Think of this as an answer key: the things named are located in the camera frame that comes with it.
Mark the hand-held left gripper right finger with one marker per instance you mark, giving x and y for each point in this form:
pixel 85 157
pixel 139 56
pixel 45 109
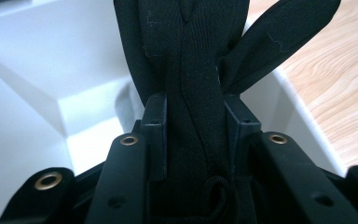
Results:
pixel 240 130

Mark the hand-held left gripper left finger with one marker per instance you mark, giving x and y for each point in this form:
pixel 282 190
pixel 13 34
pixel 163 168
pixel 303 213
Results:
pixel 155 133

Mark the black glove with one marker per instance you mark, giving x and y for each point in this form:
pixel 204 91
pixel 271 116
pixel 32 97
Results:
pixel 195 62

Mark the white box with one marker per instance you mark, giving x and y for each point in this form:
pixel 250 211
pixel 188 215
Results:
pixel 43 62

